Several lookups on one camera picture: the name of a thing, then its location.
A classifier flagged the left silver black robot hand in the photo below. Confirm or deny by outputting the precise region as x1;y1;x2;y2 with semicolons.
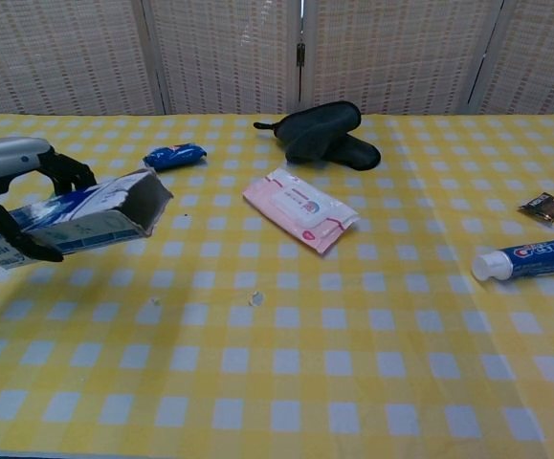
0;136;99;264

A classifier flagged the blue white toothpaste box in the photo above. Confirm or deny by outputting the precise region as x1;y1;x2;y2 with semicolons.
0;167;174;272

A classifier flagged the blue white toothpaste tube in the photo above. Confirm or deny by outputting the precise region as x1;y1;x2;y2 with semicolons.
470;236;554;282

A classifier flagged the woven folding screen panel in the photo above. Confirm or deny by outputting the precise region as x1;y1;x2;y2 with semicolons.
299;0;505;116
0;0;170;119
467;0;554;116
142;0;306;116

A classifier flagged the blue snack packet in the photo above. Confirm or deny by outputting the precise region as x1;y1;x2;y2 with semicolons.
143;142;209;174

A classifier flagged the pink wet wipes pack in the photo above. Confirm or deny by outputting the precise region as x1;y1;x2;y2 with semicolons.
241;166;362;258

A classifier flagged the black zip pouch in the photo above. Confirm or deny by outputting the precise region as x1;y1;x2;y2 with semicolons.
253;99;383;170

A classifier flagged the yellow white checked tablecloth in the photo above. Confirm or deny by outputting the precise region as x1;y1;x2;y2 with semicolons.
0;113;554;459

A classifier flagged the brown snack packet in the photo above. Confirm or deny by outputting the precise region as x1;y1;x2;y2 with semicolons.
517;191;554;225

